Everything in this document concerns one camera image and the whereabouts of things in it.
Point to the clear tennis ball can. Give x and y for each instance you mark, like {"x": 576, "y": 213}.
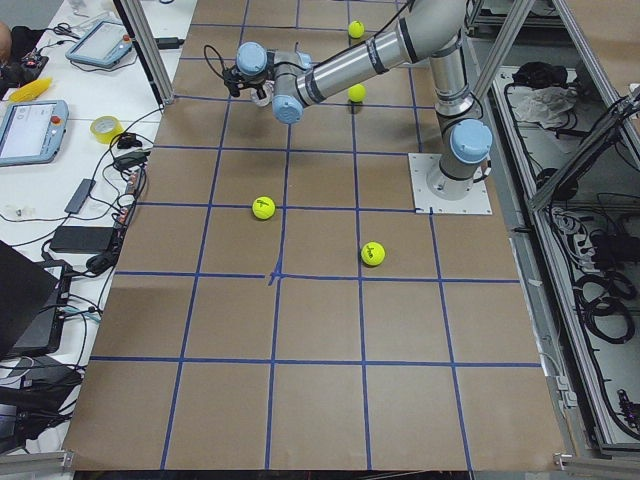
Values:
{"x": 263, "y": 95}

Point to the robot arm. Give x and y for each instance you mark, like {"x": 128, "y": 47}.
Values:
{"x": 431, "y": 31}

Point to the teach pendant far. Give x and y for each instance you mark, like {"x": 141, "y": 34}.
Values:
{"x": 103, "y": 46}

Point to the black laptop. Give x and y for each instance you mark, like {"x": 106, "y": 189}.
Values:
{"x": 32, "y": 297}

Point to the black power brick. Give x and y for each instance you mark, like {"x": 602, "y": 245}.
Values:
{"x": 167, "y": 43}

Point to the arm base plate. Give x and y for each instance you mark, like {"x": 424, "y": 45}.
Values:
{"x": 435, "y": 193}

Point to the black power adapter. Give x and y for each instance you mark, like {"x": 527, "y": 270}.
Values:
{"x": 81, "y": 239}

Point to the tennis ball centre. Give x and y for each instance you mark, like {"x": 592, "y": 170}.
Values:
{"x": 357, "y": 93}

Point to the tennis ball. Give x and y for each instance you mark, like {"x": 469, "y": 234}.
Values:
{"x": 263, "y": 208}
{"x": 357, "y": 93}
{"x": 356, "y": 29}
{"x": 373, "y": 254}

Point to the grey usb hub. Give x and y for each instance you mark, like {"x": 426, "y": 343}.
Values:
{"x": 79, "y": 197}

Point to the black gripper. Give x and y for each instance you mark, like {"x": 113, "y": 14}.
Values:
{"x": 259, "y": 93}

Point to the tennis ball right side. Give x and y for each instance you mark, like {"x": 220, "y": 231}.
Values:
{"x": 356, "y": 29}

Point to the teach pendant near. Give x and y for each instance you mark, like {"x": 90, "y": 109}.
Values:
{"x": 32, "y": 132}

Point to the white crumpled cloth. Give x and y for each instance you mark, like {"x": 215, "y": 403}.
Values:
{"x": 547, "y": 107}

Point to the teach pendant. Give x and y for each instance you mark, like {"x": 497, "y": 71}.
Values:
{"x": 103, "y": 46}
{"x": 32, "y": 132}

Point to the aluminium frame post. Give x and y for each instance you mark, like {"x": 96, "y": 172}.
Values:
{"x": 136, "y": 24}

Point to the tennis ball far left side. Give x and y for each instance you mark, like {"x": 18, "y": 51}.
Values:
{"x": 373, "y": 254}

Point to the yellow tape roll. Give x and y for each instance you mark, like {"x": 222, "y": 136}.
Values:
{"x": 106, "y": 128}

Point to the person at desk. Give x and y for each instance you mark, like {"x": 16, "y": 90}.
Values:
{"x": 5, "y": 43}

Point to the tennis ball near left side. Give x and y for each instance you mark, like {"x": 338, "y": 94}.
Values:
{"x": 263, "y": 208}

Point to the yellow corn toy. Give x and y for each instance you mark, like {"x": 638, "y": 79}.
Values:
{"x": 31, "y": 90}

